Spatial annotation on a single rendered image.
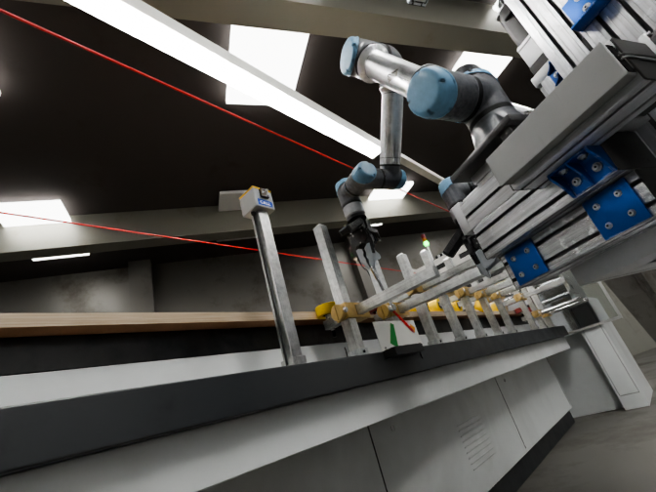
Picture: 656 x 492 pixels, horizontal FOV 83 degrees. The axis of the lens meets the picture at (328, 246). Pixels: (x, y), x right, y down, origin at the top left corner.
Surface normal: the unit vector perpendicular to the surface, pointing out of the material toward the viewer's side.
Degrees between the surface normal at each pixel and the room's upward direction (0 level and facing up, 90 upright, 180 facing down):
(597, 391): 90
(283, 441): 90
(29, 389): 90
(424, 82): 97
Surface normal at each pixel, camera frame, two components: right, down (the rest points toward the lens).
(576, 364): -0.67, -0.13
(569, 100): -0.92, 0.11
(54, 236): 0.29, -0.47
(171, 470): 0.69, -0.47
